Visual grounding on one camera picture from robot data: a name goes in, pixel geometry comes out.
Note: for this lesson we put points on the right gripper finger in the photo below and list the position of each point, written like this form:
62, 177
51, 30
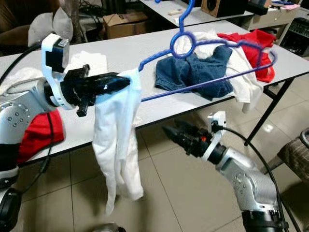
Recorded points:
176, 138
183, 129

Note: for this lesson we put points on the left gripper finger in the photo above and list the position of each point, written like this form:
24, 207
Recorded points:
106, 94
111, 81

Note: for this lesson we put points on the white shirt green black print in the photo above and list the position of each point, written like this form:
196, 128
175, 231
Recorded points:
116, 145

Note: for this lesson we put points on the blue denim shorts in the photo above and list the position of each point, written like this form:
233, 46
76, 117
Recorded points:
193, 72

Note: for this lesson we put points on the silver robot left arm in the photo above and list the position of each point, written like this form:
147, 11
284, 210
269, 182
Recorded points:
21, 116

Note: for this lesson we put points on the cardboard box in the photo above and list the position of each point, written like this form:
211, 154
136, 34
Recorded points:
125, 27

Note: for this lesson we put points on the red shirt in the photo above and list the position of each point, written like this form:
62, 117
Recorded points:
256, 55
43, 135

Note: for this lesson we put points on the grey pillow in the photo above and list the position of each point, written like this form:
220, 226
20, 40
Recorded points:
41, 30
63, 25

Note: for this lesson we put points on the cream white garment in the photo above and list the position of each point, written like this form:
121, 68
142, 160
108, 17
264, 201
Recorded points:
246, 92

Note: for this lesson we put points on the small white card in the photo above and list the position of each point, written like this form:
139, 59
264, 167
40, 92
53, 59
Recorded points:
178, 21

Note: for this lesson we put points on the beige remote control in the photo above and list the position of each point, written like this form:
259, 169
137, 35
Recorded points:
175, 12

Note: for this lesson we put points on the woven stool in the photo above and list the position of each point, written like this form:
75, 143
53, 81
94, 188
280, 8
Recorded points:
297, 154

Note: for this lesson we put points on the brown armchair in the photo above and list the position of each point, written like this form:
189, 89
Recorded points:
12, 14

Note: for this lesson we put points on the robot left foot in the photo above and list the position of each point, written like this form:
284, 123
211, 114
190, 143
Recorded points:
106, 228

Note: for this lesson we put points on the wooden speaker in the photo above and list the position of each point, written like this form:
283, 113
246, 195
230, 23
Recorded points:
217, 7

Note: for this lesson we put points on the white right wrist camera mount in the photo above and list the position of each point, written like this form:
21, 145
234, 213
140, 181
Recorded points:
218, 118

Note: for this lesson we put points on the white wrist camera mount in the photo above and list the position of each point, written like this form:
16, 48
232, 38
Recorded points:
218, 118
46, 77

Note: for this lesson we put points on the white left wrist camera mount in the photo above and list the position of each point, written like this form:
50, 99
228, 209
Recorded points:
46, 77

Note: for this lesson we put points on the black table frame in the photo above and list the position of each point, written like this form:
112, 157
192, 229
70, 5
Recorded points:
273, 108

